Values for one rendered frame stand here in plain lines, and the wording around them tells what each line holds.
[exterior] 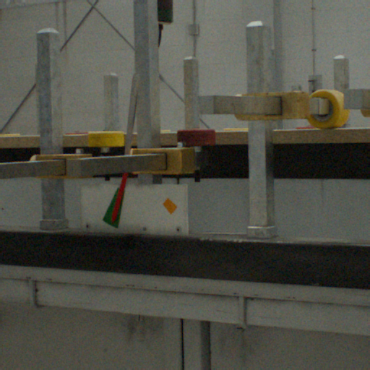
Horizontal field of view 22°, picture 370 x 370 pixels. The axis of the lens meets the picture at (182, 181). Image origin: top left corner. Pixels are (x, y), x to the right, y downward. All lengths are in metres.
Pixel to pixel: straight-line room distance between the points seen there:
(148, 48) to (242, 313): 0.55
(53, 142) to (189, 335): 0.53
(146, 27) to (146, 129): 0.20
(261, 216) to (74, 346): 0.78
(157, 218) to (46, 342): 0.67
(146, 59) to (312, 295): 0.56
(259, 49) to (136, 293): 0.57
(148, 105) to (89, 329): 0.68
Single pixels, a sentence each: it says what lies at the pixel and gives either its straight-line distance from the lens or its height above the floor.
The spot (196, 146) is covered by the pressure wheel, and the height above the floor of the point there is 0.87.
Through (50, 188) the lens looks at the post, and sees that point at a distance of 2.08.
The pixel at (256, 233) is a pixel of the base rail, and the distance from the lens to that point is 1.81.
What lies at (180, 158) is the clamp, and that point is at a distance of 1.88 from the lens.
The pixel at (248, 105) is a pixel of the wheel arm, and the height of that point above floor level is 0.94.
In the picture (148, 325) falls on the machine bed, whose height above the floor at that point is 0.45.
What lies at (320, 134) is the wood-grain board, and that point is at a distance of 1.97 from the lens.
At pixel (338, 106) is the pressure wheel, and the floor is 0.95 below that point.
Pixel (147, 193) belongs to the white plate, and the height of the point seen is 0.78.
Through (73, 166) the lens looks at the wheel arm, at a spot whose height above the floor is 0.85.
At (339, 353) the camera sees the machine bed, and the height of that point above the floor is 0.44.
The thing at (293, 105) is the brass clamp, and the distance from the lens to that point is 1.76.
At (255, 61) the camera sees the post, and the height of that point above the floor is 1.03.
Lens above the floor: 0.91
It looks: 3 degrees down
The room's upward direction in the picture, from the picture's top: 1 degrees counter-clockwise
